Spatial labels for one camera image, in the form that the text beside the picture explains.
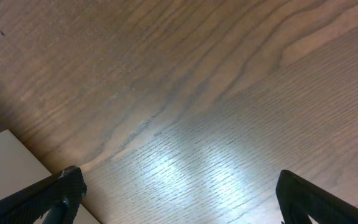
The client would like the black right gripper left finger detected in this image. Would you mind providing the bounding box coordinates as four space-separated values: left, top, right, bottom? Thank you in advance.
0 166 87 224

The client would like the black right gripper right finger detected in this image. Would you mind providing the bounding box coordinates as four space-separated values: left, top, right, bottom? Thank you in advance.
275 170 358 224

